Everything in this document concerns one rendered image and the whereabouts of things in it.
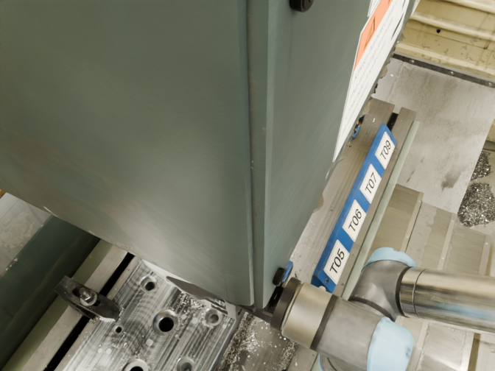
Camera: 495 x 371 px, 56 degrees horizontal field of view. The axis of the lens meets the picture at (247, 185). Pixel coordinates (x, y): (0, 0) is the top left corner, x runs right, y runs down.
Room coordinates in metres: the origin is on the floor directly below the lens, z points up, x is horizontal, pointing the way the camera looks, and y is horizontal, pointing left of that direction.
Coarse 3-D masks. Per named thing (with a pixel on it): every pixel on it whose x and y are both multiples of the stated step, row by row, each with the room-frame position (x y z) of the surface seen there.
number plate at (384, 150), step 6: (384, 138) 0.71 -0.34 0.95; (384, 144) 0.70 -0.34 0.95; (390, 144) 0.71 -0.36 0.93; (378, 150) 0.68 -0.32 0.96; (384, 150) 0.69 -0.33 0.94; (390, 150) 0.70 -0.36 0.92; (378, 156) 0.66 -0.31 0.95; (384, 156) 0.67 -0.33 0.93; (384, 162) 0.66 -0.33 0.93; (384, 168) 0.65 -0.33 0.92
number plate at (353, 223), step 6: (354, 204) 0.53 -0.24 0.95; (354, 210) 0.52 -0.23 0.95; (360, 210) 0.52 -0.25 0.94; (348, 216) 0.50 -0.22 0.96; (354, 216) 0.50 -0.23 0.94; (360, 216) 0.51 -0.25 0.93; (348, 222) 0.49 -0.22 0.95; (354, 222) 0.49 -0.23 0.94; (360, 222) 0.50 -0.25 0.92; (348, 228) 0.47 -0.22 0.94; (354, 228) 0.48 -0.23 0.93; (348, 234) 0.46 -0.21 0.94; (354, 234) 0.47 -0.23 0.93; (354, 240) 0.46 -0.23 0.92
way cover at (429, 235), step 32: (416, 192) 0.70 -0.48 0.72; (384, 224) 0.59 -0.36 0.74; (416, 224) 0.60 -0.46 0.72; (448, 224) 0.60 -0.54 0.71; (416, 256) 0.50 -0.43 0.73; (448, 256) 0.51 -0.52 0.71; (480, 256) 0.50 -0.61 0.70; (416, 320) 0.33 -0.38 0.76; (416, 352) 0.25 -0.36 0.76; (448, 352) 0.26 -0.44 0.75
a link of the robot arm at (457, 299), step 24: (384, 264) 0.29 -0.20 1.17; (408, 264) 0.29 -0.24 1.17; (360, 288) 0.25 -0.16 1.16; (384, 288) 0.25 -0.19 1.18; (408, 288) 0.24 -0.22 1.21; (432, 288) 0.23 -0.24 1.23; (456, 288) 0.22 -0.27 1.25; (480, 288) 0.21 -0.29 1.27; (384, 312) 0.21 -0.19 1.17; (408, 312) 0.21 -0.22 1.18; (432, 312) 0.20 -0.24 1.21; (456, 312) 0.19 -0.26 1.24; (480, 312) 0.18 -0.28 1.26
